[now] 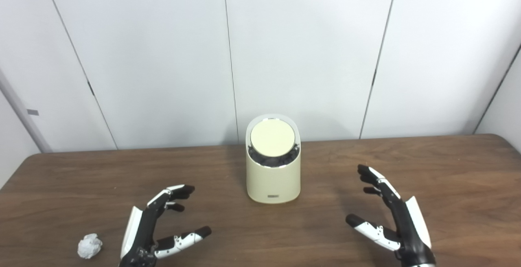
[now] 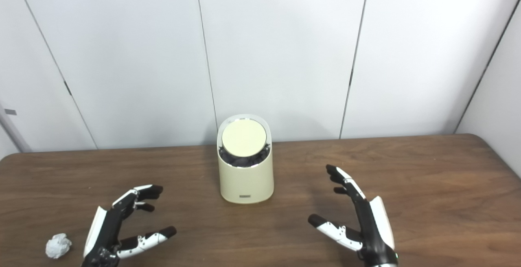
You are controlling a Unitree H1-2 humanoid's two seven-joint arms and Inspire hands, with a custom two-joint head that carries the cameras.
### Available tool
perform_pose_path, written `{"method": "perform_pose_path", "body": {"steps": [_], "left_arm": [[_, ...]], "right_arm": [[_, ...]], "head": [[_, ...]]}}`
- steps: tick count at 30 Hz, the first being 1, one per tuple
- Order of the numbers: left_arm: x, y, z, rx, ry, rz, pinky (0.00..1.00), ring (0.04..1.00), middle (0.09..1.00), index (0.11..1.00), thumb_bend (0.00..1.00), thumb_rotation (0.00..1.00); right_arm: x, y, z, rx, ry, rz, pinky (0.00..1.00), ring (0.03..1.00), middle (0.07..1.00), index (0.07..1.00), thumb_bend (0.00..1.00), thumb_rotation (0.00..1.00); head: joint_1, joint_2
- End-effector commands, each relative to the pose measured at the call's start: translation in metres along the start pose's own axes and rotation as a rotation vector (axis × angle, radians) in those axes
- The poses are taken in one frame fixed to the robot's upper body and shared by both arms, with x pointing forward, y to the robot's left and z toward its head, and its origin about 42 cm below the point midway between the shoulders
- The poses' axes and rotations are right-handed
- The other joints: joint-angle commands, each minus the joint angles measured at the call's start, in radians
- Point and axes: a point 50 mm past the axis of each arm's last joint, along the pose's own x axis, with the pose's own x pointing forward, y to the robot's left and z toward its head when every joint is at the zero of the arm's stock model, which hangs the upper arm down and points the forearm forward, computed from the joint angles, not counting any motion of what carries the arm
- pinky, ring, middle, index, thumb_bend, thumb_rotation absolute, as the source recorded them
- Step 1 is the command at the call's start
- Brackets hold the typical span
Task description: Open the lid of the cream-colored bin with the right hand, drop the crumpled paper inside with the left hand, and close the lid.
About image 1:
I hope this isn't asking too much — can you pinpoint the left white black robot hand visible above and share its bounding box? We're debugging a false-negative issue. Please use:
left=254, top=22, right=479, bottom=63
left=119, top=184, right=212, bottom=267

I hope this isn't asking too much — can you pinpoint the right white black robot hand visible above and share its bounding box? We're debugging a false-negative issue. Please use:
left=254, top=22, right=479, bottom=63
left=346, top=164, right=436, bottom=267

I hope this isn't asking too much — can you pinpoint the white paper ball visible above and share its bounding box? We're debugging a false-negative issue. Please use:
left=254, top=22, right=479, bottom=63
left=77, top=234, right=103, bottom=259

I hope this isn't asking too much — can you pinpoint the cream-colored desktop bin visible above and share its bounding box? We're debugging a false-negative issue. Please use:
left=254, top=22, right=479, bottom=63
left=245, top=114, right=302, bottom=204

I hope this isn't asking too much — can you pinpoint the round cream bin lid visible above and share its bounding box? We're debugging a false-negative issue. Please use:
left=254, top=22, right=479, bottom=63
left=250, top=119, right=296, bottom=157

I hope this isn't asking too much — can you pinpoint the black bin liner bag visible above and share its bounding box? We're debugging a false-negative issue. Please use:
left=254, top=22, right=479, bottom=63
left=248, top=145, right=301, bottom=167

